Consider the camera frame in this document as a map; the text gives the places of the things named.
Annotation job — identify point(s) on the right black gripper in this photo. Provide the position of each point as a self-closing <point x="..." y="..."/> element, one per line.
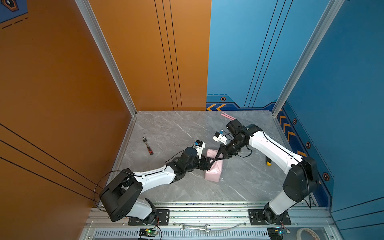
<point x="222" y="148"/>

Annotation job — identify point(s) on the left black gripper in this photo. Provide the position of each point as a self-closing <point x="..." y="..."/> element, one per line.
<point x="207" y="166"/>

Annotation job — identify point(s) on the pink wrapping paper sheet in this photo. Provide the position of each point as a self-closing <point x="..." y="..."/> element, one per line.
<point x="214" y="173"/>

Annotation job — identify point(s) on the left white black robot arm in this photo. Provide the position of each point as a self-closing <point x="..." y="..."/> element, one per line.
<point x="121" y="197"/>

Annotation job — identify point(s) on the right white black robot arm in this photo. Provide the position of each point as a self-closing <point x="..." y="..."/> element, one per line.
<point x="302" y="177"/>

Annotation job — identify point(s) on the pink scissors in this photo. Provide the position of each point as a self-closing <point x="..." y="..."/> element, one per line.
<point x="227" y="116"/>

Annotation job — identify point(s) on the left green circuit board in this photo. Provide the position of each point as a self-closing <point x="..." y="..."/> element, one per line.
<point x="147" y="234"/>

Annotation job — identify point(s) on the green circuit board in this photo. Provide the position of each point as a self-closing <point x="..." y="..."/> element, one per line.
<point x="147" y="234"/>
<point x="276" y="234"/>

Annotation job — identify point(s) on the right green circuit board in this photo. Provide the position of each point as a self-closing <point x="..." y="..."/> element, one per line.
<point x="276" y="234"/>

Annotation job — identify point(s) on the white tape roll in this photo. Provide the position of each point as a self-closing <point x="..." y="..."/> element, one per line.
<point x="314" y="235"/>

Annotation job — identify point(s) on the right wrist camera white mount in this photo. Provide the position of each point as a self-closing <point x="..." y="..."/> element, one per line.
<point x="239" y="132"/>

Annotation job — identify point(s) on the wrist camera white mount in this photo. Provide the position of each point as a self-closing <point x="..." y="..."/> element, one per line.
<point x="199" y="146"/>
<point x="239" y="132"/>

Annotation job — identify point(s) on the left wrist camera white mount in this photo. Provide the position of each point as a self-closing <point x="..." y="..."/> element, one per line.
<point x="199" y="146"/>

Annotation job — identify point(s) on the yellow handled screwdriver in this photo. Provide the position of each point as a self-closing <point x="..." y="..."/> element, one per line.
<point x="268" y="163"/>

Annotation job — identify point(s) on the silver wrench on rail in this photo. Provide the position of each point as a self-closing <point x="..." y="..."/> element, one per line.
<point x="204" y="228"/>

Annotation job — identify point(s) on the red handled ratchet tool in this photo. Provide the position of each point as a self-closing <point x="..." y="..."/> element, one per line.
<point x="147" y="145"/>

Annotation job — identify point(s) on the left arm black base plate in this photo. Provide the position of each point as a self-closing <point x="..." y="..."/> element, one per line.
<point x="160" y="218"/>

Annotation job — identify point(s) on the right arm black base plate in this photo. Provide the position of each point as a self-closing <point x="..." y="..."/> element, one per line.
<point x="263" y="217"/>

